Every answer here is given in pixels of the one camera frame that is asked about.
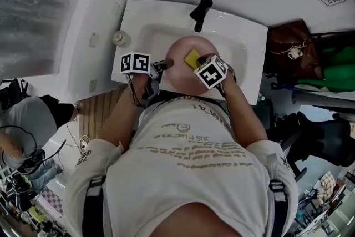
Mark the translucent soap bottle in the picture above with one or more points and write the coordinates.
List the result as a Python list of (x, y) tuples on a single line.
[(121, 39)]

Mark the purple checkered cloth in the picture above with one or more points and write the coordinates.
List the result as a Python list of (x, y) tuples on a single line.
[(51, 202)]

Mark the person's right forearm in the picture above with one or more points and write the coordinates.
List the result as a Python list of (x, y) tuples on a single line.
[(244, 116)]

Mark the person's white printed t-shirt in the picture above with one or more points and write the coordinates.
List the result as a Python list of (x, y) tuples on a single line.
[(180, 172)]

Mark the green cloth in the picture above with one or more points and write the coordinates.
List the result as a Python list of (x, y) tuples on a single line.
[(335, 75)]

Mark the white sink basin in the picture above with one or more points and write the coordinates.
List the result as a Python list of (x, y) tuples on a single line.
[(138, 16)]

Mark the pink large plate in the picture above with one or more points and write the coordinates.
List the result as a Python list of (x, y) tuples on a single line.
[(183, 77)]

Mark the frosted glass panel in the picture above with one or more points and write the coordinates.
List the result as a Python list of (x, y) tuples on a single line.
[(36, 22)]

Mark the black office chair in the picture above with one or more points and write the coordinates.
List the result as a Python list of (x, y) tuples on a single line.
[(324, 136)]

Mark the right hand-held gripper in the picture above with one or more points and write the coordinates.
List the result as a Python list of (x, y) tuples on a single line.
[(210, 75)]

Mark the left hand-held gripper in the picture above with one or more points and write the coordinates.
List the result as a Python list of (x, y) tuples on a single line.
[(136, 62)]

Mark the black faucet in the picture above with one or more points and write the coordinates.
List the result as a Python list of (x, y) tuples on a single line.
[(201, 14)]

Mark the person's left forearm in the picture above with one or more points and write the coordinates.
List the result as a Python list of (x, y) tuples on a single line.
[(119, 113)]

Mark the brown leather bag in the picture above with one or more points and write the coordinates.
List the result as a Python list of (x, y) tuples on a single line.
[(291, 44)]

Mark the white power strip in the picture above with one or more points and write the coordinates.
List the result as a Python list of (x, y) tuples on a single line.
[(84, 142)]

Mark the wooden slatted platform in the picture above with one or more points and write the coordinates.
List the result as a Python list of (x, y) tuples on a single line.
[(94, 113)]

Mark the yellow sponge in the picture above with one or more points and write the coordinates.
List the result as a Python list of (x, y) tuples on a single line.
[(191, 58)]

